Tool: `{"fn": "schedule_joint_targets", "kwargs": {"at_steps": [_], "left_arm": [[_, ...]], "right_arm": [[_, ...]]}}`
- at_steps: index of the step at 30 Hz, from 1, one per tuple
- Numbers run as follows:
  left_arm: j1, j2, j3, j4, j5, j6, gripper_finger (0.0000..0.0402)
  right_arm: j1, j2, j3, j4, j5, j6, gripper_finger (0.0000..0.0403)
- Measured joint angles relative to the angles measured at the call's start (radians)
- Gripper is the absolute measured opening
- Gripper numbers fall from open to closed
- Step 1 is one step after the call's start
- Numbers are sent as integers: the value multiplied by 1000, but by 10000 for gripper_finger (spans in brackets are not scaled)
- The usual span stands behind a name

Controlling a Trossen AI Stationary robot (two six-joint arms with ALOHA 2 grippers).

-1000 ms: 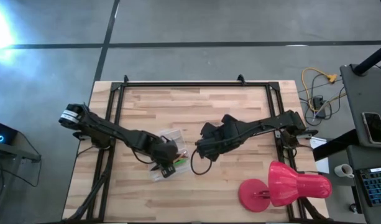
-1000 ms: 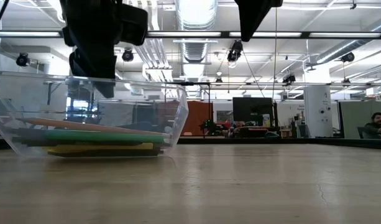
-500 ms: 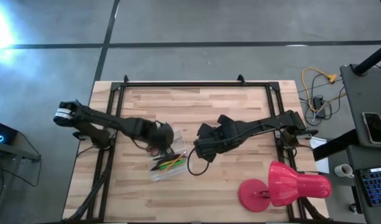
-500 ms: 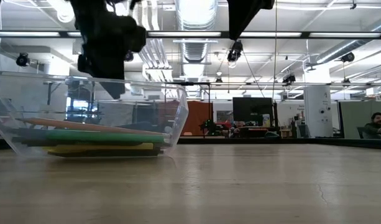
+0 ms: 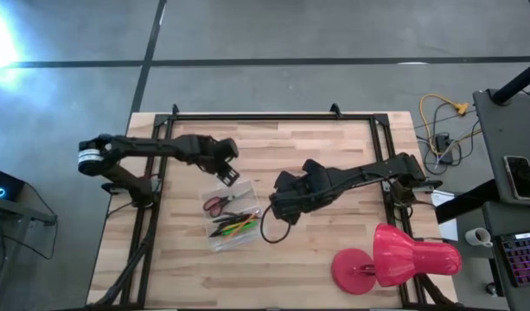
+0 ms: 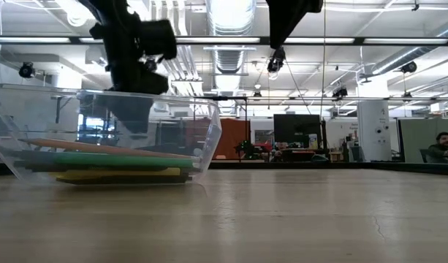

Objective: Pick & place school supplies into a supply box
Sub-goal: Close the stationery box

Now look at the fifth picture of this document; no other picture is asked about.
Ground clear plastic supply box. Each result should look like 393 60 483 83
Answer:
199 179 265 253

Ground black device blue light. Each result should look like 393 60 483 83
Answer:
0 166 27 213

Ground red desk lamp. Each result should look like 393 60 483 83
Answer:
331 222 463 296

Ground backlit keyboard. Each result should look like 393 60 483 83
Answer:
494 231 530 289

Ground dark grey keyboard desk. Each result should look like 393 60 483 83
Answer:
482 200 530 311

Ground grey side desk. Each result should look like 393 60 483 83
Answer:
471 88 530 207

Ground black power adapter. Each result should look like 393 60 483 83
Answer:
434 133 455 164

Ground yellow extension cable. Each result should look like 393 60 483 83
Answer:
418 93 469 150

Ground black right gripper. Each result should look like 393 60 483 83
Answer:
268 158 337 225

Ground black aluminium table frame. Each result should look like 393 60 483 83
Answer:
117 103 458 310

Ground orange pencil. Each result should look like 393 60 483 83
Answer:
223 211 260 241

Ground red-handled scissors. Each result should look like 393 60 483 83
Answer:
202 189 252 219

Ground grey stand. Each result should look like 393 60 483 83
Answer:
0 181 58 303

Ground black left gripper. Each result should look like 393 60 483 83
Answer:
180 134 240 187

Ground dark green pen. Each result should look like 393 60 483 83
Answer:
211 212 253 225

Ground white mug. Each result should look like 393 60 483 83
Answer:
464 226 494 248

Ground black pole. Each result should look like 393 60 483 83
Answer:
491 58 530 106

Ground black smartphone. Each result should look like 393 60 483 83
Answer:
502 155 530 201

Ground black desk bar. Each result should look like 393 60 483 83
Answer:
435 179 499 225

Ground black cable bundle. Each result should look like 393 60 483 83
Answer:
89 206 160 308

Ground white paper sheet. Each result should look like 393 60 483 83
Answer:
431 189 459 242

